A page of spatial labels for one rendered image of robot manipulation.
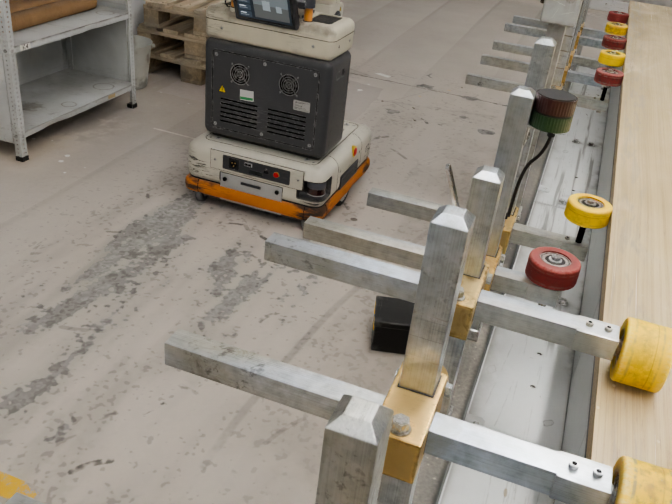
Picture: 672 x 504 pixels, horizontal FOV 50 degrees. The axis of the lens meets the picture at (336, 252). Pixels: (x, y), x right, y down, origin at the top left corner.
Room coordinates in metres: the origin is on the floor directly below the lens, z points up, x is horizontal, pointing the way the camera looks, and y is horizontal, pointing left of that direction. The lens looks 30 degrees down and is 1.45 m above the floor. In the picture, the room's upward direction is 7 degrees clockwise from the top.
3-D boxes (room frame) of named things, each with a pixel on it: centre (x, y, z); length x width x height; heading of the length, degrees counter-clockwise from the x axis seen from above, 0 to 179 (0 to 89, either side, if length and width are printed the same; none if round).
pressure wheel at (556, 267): (0.99, -0.34, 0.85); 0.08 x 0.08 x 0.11
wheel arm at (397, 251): (1.05, -0.15, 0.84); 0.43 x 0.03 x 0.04; 73
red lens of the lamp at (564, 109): (1.05, -0.29, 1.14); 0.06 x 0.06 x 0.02
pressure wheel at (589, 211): (1.22, -0.45, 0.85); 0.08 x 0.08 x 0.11
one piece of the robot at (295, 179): (2.68, 0.36, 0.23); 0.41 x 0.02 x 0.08; 73
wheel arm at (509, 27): (2.95, -0.78, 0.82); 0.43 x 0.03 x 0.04; 73
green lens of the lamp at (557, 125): (1.05, -0.29, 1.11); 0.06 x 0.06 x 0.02
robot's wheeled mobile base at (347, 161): (2.99, 0.28, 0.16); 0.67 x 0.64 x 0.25; 163
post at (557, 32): (1.55, -0.40, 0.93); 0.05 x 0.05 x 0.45; 73
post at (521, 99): (1.06, -0.25, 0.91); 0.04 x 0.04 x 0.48; 73
